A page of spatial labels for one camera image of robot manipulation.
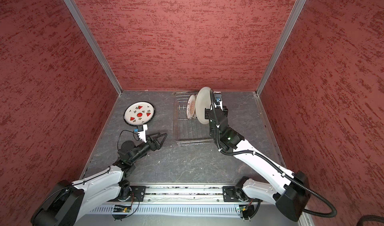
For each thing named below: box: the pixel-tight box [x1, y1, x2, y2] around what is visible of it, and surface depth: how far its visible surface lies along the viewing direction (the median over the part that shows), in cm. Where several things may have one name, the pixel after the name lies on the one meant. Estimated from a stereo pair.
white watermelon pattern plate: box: [124, 102, 154, 126], surface depth 107 cm
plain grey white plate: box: [195, 86, 212, 125], surface depth 84 cm
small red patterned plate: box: [186, 94, 196, 120], surface depth 105 cm
